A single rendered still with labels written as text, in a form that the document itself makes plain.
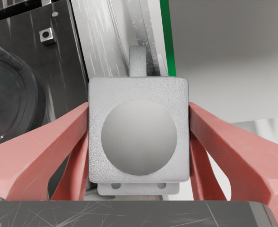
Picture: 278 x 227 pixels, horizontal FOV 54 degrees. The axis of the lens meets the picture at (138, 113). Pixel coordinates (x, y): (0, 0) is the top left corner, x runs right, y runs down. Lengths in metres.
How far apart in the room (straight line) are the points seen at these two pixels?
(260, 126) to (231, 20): 0.21
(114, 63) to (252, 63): 0.16
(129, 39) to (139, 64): 0.30
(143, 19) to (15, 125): 0.18
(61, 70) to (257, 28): 0.21
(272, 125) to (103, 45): 0.25
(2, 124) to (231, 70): 0.24
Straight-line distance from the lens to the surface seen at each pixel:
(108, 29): 0.36
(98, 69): 0.34
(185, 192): 0.39
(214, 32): 0.23
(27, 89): 0.33
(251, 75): 0.26
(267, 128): 0.42
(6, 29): 0.40
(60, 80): 0.34
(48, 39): 0.35
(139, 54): 0.16
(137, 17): 0.30
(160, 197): 0.29
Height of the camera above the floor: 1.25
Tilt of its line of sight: 73 degrees down
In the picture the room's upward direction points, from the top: 30 degrees counter-clockwise
